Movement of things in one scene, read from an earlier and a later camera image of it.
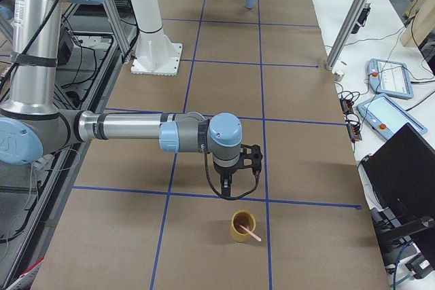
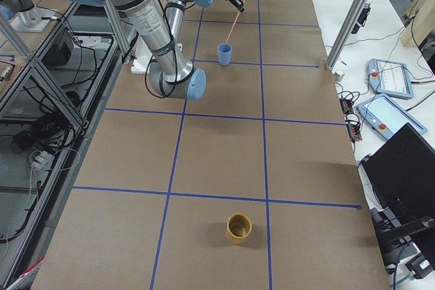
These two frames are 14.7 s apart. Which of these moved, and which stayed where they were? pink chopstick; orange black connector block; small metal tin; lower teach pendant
Moved: pink chopstick
Stayed: small metal tin; lower teach pendant; orange black connector block
